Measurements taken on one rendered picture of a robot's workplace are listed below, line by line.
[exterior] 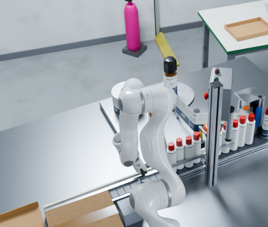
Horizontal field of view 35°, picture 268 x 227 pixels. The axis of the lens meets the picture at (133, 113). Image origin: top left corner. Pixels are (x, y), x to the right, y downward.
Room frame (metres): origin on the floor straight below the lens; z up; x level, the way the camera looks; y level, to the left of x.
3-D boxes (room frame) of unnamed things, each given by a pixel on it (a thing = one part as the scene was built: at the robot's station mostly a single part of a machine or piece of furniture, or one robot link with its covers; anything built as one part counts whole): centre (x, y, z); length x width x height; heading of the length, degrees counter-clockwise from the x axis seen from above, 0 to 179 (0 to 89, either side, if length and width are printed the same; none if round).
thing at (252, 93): (1.86, -0.66, 1.14); 0.14 x 0.11 x 0.01; 109
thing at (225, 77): (1.59, -0.42, 1.38); 0.17 x 0.10 x 0.19; 164
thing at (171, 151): (1.59, -0.18, 0.98); 0.05 x 0.05 x 0.20
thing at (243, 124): (1.74, -0.59, 0.98); 0.05 x 0.05 x 0.20
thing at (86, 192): (1.57, 0.00, 0.90); 1.07 x 0.01 x 0.02; 109
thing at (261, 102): (1.86, -0.66, 1.01); 0.14 x 0.13 x 0.26; 109
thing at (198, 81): (2.09, -0.26, 0.86); 0.80 x 0.67 x 0.05; 109
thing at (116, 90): (2.18, 0.03, 0.95); 0.20 x 0.20 x 0.14
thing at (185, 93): (2.26, -0.26, 0.89); 0.31 x 0.31 x 0.01
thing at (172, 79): (2.26, -0.26, 1.04); 0.09 x 0.09 x 0.29
